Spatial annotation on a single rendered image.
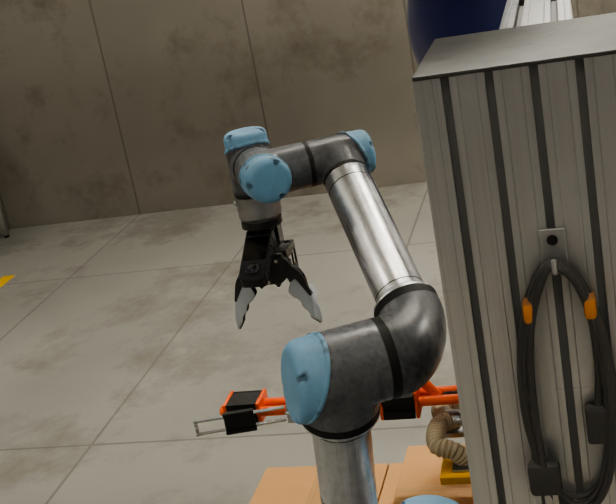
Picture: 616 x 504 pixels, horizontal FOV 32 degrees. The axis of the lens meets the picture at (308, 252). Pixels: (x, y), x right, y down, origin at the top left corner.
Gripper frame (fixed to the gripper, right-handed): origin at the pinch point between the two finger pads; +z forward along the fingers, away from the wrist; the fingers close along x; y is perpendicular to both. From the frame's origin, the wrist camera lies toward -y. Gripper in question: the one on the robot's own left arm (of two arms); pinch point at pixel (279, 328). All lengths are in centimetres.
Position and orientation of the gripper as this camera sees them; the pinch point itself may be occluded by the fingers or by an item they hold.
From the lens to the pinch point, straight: 188.8
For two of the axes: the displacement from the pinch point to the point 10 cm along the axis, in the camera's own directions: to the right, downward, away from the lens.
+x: -9.6, 1.0, 2.5
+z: 1.7, 9.3, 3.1
